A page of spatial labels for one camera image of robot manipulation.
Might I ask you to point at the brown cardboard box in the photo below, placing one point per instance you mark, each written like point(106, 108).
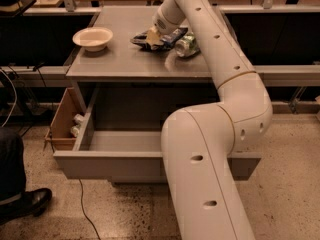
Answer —
point(59, 133)

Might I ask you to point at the open grey top drawer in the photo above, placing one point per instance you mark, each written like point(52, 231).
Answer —
point(120, 139)

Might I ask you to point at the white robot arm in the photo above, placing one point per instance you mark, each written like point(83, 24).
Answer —
point(197, 140)

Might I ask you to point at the black shoe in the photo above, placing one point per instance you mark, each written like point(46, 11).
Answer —
point(25, 204)

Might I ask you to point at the white cup upper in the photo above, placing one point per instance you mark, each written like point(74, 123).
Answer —
point(78, 119)

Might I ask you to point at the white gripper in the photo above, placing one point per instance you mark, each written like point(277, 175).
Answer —
point(162, 25)

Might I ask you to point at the white cup lower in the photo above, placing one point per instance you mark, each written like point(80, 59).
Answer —
point(75, 130)

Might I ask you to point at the dark trouser leg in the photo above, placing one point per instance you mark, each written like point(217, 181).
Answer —
point(12, 172)

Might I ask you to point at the white bowl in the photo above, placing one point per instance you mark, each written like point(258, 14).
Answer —
point(93, 39)

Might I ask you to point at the green soda can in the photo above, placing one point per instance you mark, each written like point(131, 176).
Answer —
point(187, 46)

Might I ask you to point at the grey drawer cabinet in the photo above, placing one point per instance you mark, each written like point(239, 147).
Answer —
point(123, 62)

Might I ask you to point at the white cup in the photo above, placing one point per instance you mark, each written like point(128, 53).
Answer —
point(75, 130)
point(78, 119)

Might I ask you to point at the blue chip bag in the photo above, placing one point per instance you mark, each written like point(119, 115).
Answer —
point(168, 40)

